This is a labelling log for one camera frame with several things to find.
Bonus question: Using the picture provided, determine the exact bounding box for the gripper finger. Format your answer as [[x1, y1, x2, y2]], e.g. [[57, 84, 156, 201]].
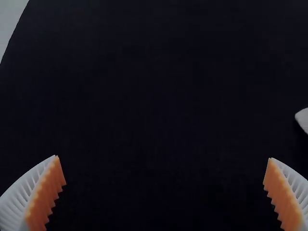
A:
[[262, 157, 308, 231], [0, 154, 67, 231]]

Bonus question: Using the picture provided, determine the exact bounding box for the pale towel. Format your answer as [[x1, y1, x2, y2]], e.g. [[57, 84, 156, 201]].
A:
[[295, 107, 308, 134]]

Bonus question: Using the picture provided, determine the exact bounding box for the black mat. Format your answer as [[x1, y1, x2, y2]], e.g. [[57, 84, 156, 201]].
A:
[[0, 0, 308, 231]]

